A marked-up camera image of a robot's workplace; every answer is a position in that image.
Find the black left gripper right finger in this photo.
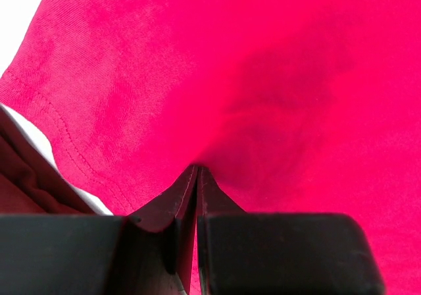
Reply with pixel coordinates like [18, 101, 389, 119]
[197, 168, 385, 294]

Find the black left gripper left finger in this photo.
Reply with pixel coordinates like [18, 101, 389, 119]
[1, 166, 198, 294]

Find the crimson red t-shirt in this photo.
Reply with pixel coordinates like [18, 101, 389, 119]
[1, 0, 420, 294]

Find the dark maroon folded t-shirt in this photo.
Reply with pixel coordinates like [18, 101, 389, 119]
[1, 110, 95, 215]

